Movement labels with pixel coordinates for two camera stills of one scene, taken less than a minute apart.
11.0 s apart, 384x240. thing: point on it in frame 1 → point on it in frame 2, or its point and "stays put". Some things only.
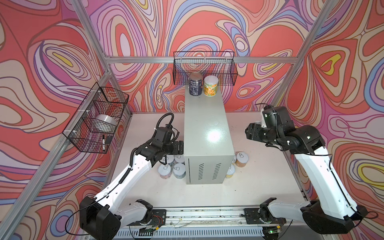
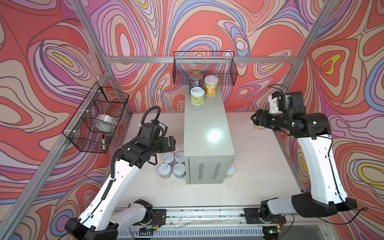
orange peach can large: (210, 85) stays put
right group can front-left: (231, 171) stays put
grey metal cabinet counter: (208, 148) stays put
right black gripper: (253, 131) → (261, 118)
